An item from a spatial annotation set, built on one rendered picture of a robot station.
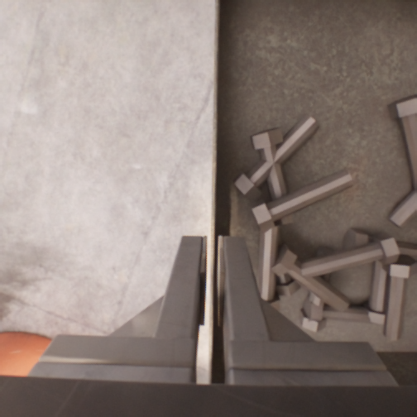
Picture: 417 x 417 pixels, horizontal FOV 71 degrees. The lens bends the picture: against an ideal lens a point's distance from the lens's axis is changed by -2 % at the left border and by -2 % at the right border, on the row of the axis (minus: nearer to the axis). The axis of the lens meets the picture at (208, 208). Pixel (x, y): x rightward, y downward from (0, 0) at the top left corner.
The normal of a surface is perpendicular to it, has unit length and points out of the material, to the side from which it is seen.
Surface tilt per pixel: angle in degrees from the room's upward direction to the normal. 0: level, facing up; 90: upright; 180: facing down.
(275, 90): 0
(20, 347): 90
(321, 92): 0
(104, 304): 0
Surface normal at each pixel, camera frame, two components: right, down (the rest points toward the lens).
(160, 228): -0.02, 0.29
